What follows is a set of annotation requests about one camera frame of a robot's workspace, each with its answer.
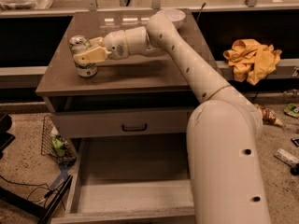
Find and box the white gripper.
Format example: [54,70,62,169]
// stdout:
[73,30,127,63]

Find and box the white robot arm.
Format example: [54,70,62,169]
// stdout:
[73,12,271,224]

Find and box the grey drawer cabinet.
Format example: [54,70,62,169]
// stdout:
[36,8,219,224]

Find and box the open grey middle drawer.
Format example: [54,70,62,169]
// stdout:
[50,133,195,224]

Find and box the white ceramic bowl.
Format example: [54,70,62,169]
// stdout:
[158,9,186,30]

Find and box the green snack bag in basket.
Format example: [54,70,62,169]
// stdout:
[52,135,65,157]

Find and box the black object left edge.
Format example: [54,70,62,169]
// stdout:
[0,113,15,159]

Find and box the yellow crumpled cloth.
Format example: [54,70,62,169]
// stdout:
[223,39,282,85]

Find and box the black metal stand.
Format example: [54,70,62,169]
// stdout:
[0,175,73,224]

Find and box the brown chip bag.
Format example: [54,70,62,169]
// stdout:
[255,104,283,127]

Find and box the green snack packet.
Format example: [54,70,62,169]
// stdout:
[284,103,299,119]

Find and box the white wrapped bar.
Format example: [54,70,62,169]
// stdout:
[274,148,299,167]

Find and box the grey top drawer with handle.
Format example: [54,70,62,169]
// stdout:
[51,107,193,138]

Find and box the wire mesh basket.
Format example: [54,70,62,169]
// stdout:
[41,115,77,167]

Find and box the black cable on floor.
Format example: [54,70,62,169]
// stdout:
[0,174,68,211]

